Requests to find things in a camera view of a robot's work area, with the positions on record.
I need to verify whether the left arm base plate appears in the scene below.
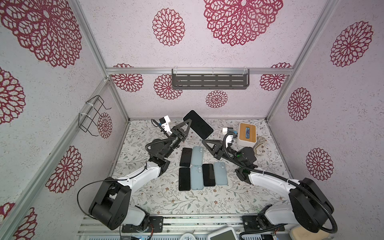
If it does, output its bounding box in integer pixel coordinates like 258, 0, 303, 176
122, 216, 164, 233

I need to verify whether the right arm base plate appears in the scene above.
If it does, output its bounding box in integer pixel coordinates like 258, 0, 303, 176
241, 214, 286, 233

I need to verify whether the white display device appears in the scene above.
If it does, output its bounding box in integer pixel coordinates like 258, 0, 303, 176
207, 227, 238, 240

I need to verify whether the black wire wall rack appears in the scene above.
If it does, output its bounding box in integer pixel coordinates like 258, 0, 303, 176
78, 95, 113, 139

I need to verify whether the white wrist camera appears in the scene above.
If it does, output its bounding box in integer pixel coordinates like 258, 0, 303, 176
222, 127, 238, 148
151, 116, 172, 137

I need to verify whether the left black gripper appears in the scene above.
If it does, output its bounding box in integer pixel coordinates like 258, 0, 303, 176
164, 119, 192, 160

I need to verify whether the light blue case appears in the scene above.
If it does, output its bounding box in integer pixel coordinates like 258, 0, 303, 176
191, 146, 204, 166
214, 162, 228, 186

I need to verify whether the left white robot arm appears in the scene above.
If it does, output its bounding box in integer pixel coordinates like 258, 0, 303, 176
88, 119, 192, 232

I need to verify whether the left black corrugated cable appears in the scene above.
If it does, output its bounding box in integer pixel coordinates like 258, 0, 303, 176
76, 137, 178, 240

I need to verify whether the white round timer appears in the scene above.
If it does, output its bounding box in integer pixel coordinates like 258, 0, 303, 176
180, 233, 196, 240

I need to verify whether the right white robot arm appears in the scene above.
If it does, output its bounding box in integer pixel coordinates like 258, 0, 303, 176
202, 140, 338, 235

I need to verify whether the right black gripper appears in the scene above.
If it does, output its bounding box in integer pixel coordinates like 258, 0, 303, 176
204, 141, 243, 170

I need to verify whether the white wooden-top tissue box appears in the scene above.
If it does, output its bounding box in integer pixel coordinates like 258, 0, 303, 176
237, 123, 257, 148

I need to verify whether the blue phone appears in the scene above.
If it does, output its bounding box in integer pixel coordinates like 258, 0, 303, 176
202, 164, 216, 187

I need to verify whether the black phone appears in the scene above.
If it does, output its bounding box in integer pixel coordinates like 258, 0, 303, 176
180, 148, 193, 168
183, 110, 214, 140

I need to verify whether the beige sponge block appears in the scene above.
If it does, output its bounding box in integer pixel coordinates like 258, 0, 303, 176
289, 227, 330, 240

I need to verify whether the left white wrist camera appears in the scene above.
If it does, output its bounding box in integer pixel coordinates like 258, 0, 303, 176
151, 116, 172, 137

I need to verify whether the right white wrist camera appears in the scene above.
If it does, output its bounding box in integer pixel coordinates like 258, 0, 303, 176
222, 127, 238, 148

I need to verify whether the grey wall shelf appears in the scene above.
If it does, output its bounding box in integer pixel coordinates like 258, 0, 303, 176
171, 69, 250, 90

